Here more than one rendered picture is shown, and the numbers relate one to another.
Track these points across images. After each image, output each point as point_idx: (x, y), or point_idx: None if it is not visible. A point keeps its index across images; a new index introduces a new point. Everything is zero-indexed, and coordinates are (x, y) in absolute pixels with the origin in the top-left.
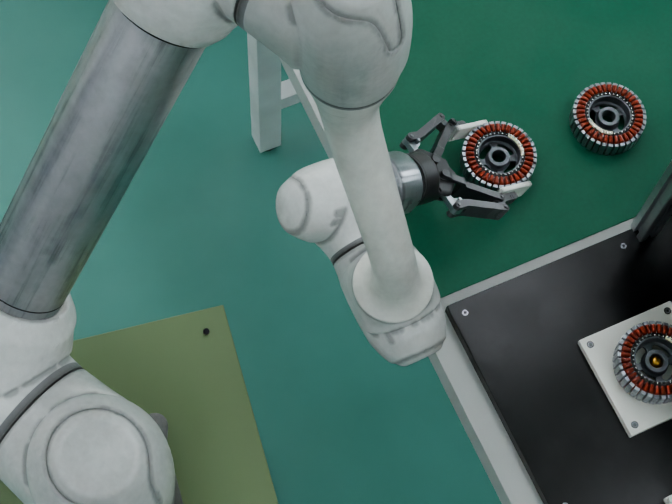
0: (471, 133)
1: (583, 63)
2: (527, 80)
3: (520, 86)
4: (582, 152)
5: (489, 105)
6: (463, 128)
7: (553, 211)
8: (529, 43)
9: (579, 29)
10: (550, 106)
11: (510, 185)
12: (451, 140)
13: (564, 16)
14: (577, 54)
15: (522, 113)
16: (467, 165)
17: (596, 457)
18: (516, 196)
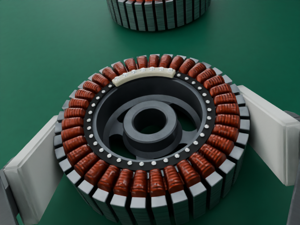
0: (60, 151)
1: (70, 8)
2: (43, 57)
3: (44, 67)
4: (189, 31)
5: (37, 114)
6: (29, 156)
7: (295, 87)
8: (1, 43)
9: (31, 4)
10: (99, 45)
11: (260, 108)
12: (41, 212)
13: (6, 10)
14: (56, 10)
15: (85, 76)
16: (142, 201)
17: None
18: (288, 112)
